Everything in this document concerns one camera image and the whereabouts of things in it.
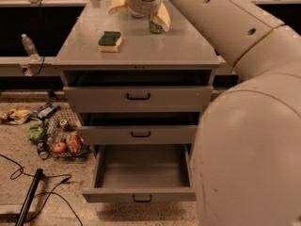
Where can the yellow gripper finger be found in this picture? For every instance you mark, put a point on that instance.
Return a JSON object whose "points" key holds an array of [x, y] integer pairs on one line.
{"points": [[163, 15], [118, 6]]}

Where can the green and yellow sponge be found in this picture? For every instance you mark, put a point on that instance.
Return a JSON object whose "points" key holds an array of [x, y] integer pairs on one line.
{"points": [[110, 41]]}

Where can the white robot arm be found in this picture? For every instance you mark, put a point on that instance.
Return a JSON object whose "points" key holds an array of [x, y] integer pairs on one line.
{"points": [[248, 144]]}

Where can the grey metal drawer cabinet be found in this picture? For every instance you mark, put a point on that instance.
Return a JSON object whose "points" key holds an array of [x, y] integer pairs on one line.
{"points": [[180, 49]]}

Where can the grey top drawer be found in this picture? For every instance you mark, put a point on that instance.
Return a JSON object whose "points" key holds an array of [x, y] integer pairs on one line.
{"points": [[138, 91]]}

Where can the grey drawer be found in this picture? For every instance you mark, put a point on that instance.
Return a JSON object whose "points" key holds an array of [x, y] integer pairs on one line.
{"points": [[141, 173], [138, 91], [139, 128]]}

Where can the grey middle drawer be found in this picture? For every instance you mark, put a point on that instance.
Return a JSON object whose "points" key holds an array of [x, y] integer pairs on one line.
{"points": [[139, 128]]}

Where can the grey bottom drawer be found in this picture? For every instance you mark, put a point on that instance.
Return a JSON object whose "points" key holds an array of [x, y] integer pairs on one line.
{"points": [[141, 173]]}

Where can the green soda can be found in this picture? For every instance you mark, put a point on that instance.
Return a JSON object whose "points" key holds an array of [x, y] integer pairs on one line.
{"points": [[155, 25]]}

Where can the white bowl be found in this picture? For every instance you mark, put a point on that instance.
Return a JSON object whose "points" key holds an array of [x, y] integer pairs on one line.
{"points": [[136, 15]]}

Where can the clear plastic water bottle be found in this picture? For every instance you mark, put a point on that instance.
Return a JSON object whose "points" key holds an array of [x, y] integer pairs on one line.
{"points": [[30, 48]]}

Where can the blue white snack bag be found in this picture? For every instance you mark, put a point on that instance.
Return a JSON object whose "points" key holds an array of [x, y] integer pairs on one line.
{"points": [[44, 111]]}

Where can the small brown can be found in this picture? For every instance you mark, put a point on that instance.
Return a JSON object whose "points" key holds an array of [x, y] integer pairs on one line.
{"points": [[64, 125]]}

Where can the orange snack packet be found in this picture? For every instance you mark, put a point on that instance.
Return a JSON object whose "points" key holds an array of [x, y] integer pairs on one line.
{"points": [[74, 143]]}

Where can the green chip bag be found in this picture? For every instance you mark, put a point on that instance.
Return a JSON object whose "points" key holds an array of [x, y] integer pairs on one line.
{"points": [[37, 130]]}

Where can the yellow brown snack bag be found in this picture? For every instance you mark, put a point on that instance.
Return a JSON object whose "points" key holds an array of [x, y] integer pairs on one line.
{"points": [[14, 116]]}

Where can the red apple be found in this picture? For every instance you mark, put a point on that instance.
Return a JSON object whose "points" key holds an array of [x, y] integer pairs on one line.
{"points": [[60, 147]]}

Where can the blue soda can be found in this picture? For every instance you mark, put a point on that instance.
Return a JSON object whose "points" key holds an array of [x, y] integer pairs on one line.
{"points": [[42, 149]]}

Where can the black pole stand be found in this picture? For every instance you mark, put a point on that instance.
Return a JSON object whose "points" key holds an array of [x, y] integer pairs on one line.
{"points": [[29, 198]]}

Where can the wire mesh basket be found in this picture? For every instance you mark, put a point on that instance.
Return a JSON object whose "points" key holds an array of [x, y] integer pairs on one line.
{"points": [[55, 134]]}

